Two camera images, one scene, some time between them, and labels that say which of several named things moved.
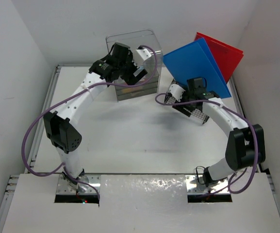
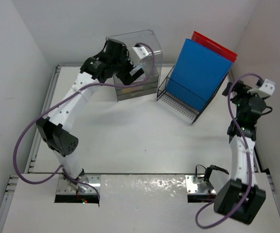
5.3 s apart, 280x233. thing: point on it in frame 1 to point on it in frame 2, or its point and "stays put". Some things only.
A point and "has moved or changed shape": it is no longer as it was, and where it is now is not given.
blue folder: (194, 60) has moved or changed shape
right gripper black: (187, 92) to (241, 89)
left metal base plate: (83, 188) stays put
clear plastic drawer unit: (148, 40) stays put
